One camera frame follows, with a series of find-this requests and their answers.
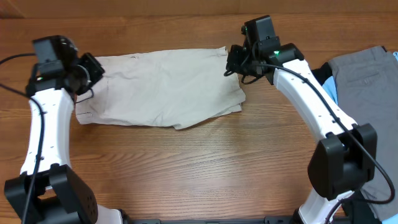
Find beige khaki shorts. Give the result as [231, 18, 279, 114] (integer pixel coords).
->
[75, 47, 246, 129]

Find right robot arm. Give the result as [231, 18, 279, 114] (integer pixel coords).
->
[225, 43, 377, 223]

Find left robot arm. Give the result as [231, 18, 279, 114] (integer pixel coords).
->
[4, 53, 130, 224]

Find light blue garment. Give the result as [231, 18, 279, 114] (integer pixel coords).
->
[322, 51, 398, 224]

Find grey trousers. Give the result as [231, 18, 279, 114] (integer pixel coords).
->
[328, 45, 398, 222]

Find black garment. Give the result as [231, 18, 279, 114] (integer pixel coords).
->
[310, 45, 388, 224]

